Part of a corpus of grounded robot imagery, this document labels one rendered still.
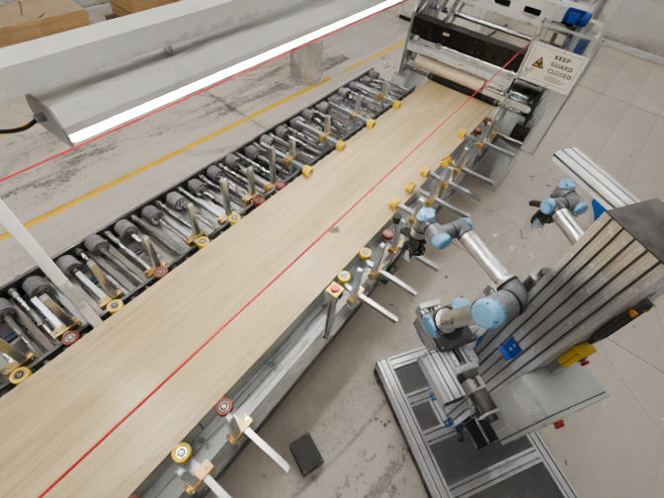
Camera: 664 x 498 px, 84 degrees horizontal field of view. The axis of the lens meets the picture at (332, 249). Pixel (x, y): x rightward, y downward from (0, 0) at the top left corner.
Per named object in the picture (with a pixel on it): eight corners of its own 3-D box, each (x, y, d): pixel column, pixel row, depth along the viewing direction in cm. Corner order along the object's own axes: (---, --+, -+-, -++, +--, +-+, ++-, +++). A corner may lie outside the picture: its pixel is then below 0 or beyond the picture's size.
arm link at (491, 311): (449, 329, 189) (528, 314, 139) (426, 340, 184) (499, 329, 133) (439, 307, 191) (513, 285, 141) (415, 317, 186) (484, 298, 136)
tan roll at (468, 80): (531, 109, 373) (537, 97, 363) (527, 114, 366) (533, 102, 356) (409, 60, 419) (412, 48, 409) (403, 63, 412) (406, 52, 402)
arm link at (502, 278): (547, 297, 142) (467, 209, 166) (528, 307, 138) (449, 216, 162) (531, 311, 151) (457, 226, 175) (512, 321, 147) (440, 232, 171)
